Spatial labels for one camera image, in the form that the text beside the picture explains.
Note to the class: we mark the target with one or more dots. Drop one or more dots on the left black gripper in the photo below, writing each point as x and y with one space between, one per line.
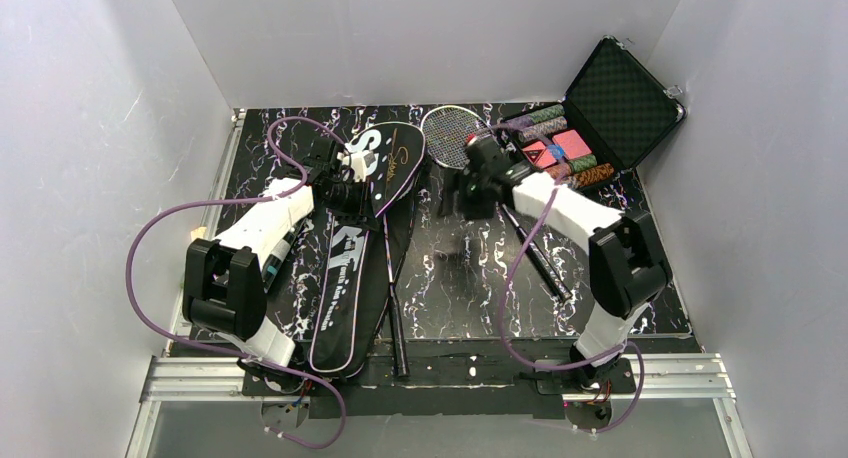
325 161

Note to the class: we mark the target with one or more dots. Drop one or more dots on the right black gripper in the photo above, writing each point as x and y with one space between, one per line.
457 194

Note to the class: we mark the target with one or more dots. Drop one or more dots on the black racket bag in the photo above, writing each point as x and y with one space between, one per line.
355 285

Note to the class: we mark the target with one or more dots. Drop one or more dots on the white badminton racket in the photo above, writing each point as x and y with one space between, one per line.
401 364
445 129

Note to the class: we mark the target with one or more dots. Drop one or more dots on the black shuttlecock tube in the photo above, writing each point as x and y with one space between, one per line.
272 266

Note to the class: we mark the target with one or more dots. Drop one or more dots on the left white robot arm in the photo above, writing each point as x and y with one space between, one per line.
228 277

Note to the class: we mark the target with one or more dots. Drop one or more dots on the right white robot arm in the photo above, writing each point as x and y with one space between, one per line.
628 267

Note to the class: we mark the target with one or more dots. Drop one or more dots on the black poker chip case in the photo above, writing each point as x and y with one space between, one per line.
613 114

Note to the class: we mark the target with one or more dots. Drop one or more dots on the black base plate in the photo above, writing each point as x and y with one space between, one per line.
468 377

